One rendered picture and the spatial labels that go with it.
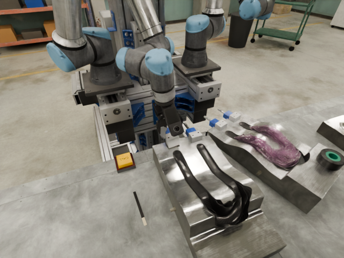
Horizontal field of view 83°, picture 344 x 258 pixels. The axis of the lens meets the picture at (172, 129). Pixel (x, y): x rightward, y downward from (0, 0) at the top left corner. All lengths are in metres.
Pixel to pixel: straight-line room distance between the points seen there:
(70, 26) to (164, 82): 0.39
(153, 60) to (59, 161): 1.80
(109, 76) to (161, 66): 0.47
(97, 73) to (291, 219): 0.98
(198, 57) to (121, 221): 0.85
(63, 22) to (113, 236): 0.72
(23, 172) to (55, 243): 1.54
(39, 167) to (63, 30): 1.63
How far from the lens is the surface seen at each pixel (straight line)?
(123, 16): 1.12
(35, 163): 2.32
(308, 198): 0.84
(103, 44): 0.94
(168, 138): 0.78
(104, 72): 0.98
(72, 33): 0.83
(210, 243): 0.67
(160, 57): 0.55
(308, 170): 0.88
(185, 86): 1.14
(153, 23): 0.72
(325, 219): 0.93
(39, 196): 0.95
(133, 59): 0.62
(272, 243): 0.73
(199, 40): 1.09
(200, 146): 0.84
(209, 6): 1.19
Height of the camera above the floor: 1.49
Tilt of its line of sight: 41 degrees down
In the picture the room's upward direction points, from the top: straight up
